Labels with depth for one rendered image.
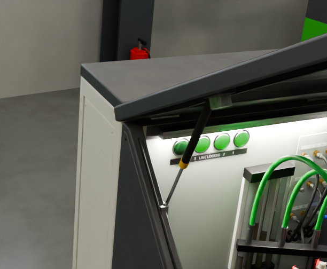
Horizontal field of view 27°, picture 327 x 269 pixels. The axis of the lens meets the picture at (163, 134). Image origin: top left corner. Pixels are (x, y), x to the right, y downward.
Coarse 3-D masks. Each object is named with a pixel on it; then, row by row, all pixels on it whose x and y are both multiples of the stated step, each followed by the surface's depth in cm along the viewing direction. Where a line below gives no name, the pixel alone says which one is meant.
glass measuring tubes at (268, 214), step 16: (256, 176) 178; (272, 176) 181; (288, 176) 184; (240, 192) 183; (272, 192) 184; (240, 208) 184; (272, 208) 190; (240, 224) 187; (256, 224) 187; (272, 224) 191; (272, 240) 193; (240, 256) 189; (256, 256) 194
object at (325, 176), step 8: (280, 160) 163; (288, 160) 161; (296, 160) 158; (304, 160) 155; (272, 168) 166; (320, 168) 151; (264, 176) 170; (264, 184) 171; (256, 192) 174; (256, 200) 174; (256, 208) 176; (248, 224) 179
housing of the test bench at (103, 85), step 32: (96, 64) 181; (128, 64) 183; (160, 64) 186; (192, 64) 188; (224, 64) 191; (96, 96) 173; (128, 96) 162; (96, 128) 176; (96, 160) 178; (96, 192) 181; (96, 224) 184; (96, 256) 187
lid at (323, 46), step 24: (288, 48) 98; (312, 48) 93; (216, 72) 116; (240, 72) 109; (264, 72) 104; (288, 72) 109; (312, 72) 104; (144, 96) 144; (168, 96) 133; (192, 96) 124; (216, 96) 122; (240, 96) 151; (264, 96) 154; (288, 96) 157; (312, 96) 172; (120, 120) 156
